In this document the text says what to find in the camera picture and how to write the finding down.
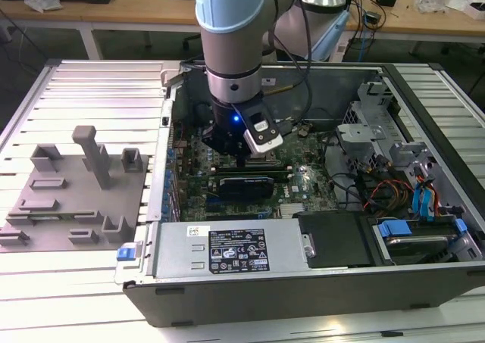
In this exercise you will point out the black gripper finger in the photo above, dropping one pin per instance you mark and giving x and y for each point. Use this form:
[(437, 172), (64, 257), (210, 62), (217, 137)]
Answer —
[(216, 140), (245, 153)]

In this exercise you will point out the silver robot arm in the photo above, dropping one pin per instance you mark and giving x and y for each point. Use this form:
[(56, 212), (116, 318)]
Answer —
[(231, 55)]

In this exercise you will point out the CPU socket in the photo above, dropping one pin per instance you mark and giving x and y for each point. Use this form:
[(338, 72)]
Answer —
[(261, 161)]

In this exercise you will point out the black RAM slot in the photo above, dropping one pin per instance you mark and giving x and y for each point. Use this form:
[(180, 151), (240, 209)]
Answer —
[(265, 173), (265, 166), (265, 163), (265, 170)]

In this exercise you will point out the black graphics card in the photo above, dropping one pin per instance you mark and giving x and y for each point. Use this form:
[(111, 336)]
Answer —
[(246, 188)]

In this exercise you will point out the round coin battery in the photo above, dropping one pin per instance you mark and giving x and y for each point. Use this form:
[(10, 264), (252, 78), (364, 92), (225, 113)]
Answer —
[(303, 131)]

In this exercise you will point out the silver chipset heatsink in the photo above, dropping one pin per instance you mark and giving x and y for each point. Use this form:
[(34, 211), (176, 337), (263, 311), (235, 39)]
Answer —
[(291, 211)]

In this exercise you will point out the green motherboard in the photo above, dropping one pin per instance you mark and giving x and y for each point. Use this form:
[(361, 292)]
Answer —
[(310, 191)]

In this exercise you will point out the metal disk bay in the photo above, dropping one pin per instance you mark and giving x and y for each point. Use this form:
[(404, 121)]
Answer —
[(358, 131)]

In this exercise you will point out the grey power supply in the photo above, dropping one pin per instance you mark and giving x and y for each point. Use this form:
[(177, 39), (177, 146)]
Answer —
[(178, 252)]

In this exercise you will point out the black plastic drive cover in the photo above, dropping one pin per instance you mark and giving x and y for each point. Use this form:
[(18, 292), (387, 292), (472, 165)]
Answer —
[(333, 241)]

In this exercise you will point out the wooden desk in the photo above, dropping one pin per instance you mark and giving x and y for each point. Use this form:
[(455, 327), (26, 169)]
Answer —
[(132, 11)]

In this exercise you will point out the blue case latch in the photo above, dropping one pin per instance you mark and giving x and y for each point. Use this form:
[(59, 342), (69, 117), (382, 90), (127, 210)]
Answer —
[(126, 253)]

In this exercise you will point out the black PC case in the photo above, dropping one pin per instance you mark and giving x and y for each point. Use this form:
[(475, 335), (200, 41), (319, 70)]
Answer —
[(265, 301)]

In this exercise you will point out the grey parts rack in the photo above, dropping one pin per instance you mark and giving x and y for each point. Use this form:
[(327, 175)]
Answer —
[(76, 203)]

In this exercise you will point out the small transformer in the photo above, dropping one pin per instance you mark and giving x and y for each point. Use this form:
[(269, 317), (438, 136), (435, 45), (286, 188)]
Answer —
[(372, 17)]

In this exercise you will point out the green RAM stick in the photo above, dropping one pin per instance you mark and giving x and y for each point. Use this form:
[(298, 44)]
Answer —
[(49, 217)]

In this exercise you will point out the hard disk blue carrier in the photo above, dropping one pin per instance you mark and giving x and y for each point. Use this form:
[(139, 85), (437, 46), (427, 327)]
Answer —
[(417, 246)]

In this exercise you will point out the white crumpled bag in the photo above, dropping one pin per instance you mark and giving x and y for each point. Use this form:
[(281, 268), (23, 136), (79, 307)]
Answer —
[(41, 2)]

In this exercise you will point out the clear plastic bags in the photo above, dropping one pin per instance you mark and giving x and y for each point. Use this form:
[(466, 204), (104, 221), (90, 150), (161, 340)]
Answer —
[(432, 0)]

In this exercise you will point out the white carton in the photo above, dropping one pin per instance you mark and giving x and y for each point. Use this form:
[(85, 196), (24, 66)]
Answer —
[(473, 10)]

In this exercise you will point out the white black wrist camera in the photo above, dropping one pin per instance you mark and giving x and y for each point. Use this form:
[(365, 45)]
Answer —
[(261, 129)]

